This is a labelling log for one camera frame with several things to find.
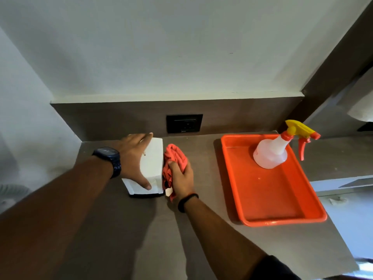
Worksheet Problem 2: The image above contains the person's left hand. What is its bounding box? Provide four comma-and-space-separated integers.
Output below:
112, 132, 153, 191

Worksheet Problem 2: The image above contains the person's right hand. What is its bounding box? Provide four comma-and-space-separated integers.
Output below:
167, 160, 195, 203

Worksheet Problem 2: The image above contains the red cleaning cloth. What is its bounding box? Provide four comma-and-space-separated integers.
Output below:
162, 143, 189, 201

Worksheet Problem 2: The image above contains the white box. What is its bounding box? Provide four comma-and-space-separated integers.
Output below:
122, 137, 165, 199

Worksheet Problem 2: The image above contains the person's left forearm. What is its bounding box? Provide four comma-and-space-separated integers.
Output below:
0, 156, 115, 280

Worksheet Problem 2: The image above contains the person's right forearm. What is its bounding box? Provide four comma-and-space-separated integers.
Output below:
178, 197, 269, 280

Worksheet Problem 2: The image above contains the black wrist band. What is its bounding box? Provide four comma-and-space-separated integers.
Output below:
177, 193, 199, 213

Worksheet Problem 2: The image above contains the black wristwatch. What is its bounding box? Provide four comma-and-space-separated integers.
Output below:
92, 147, 122, 179

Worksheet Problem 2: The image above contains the white spray bottle yellow trigger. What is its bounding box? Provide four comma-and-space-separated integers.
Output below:
253, 120, 321, 170

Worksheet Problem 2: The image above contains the orange plastic tray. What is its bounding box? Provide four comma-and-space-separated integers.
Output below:
220, 134, 328, 227

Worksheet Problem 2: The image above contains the black sleeve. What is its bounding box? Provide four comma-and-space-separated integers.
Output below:
250, 255, 301, 280

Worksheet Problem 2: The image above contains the black wall socket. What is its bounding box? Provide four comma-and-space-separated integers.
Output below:
166, 114, 203, 134

